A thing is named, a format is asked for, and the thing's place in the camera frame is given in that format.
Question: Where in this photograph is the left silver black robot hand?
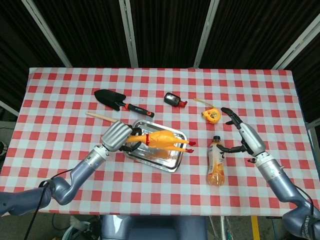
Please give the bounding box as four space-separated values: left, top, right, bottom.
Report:
100 120 142 153

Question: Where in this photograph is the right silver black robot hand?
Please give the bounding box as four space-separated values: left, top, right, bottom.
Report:
218 107 267 157

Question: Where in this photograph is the yellow rubber chicken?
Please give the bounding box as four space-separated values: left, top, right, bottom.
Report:
124 129 197 154

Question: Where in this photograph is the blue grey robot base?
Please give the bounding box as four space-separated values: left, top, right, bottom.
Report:
101 214 208 240

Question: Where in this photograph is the silver metal tray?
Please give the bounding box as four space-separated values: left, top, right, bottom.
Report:
123 119 188 173

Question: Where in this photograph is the wooden stick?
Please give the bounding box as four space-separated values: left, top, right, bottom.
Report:
85 111 118 124

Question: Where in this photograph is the black garden trowel orange grip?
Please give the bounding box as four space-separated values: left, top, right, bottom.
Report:
93 89 155 119

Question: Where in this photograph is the red white checkered tablecloth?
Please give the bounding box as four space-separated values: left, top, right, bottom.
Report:
3 66 320 217

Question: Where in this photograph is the orange juice plastic bottle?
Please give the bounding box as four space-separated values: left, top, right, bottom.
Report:
206 135 227 187

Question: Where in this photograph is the yellow tape measure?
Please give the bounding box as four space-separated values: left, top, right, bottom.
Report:
193 97 221 125

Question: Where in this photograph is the small black bottle red cap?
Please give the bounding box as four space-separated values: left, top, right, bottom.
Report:
163 92 188 109

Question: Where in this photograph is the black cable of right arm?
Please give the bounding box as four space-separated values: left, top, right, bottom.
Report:
292 184 315 210

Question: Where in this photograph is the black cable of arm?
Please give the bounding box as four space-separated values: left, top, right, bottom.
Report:
292 184 315 210
23 168 76 240

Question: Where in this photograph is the white metal frame post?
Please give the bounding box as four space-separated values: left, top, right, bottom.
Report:
193 0 221 68
21 0 73 68
271 19 320 70
118 0 139 68

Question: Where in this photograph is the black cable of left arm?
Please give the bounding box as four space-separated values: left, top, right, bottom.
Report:
23 168 76 240

